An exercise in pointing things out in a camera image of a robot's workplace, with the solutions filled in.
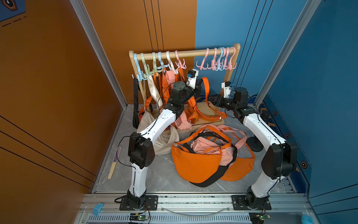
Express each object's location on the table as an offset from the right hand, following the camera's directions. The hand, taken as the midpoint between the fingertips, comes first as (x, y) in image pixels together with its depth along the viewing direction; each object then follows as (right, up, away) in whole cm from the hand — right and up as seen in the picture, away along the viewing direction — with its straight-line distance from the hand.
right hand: (210, 97), depth 82 cm
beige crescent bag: (-26, -29, +5) cm, 39 cm away
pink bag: (-17, -16, +5) cm, 24 cm away
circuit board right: (+25, -62, -13) cm, 68 cm away
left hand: (-6, +10, -7) cm, 14 cm away
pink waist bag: (0, -30, +5) cm, 31 cm away
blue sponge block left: (-61, -59, -10) cm, 86 cm away
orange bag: (-11, -9, +4) cm, 15 cm away
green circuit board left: (-39, -63, -12) cm, 75 cm away
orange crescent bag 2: (-8, -40, -6) cm, 41 cm away
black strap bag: (-47, -12, +7) cm, 49 cm away
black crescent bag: (+7, -42, -1) cm, 42 cm away
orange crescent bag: (+17, -43, +1) cm, 46 cm away
